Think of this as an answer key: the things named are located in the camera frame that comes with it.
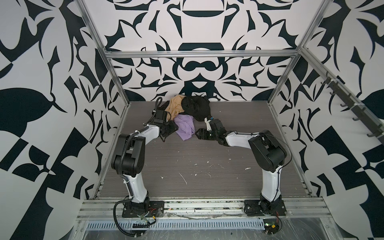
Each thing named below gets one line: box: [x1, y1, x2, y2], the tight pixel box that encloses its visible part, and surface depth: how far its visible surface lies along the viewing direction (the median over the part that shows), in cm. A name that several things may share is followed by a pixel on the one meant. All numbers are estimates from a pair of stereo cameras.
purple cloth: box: [173, 114, 196, 141], surface depth 103 cm
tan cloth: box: [165, 94, 187, 121], surface depth 107 cm
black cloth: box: [180, 95, 212, 122], surface depth 110 cm
